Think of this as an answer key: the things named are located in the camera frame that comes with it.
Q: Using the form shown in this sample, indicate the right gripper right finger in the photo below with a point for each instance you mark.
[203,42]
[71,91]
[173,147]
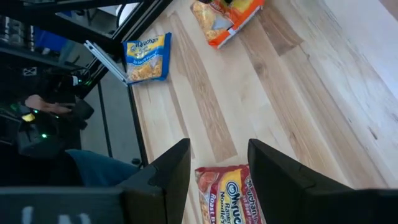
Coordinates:
[273,180]

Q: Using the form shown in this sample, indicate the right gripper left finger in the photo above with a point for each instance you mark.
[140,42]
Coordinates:
[174,177]

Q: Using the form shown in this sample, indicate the red roast beef ramen pack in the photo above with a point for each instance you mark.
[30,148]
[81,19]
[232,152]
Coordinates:
[227,199]

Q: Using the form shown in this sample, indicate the blue soy sauce ramen pack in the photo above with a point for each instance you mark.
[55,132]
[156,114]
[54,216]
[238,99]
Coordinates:
[146,59]

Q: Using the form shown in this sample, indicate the orange chicken ramen pack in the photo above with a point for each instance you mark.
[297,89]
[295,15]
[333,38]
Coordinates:
[224,28]

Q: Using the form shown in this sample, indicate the person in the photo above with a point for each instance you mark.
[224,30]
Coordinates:
[102,169]

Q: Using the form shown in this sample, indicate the silver aluminium bar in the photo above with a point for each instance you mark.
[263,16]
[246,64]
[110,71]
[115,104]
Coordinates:
[105,62]

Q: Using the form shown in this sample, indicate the person's hand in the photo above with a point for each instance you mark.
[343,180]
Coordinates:
[43,104]

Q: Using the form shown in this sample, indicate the blue desk panel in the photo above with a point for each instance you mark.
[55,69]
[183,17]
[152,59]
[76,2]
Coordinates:
[49,40]

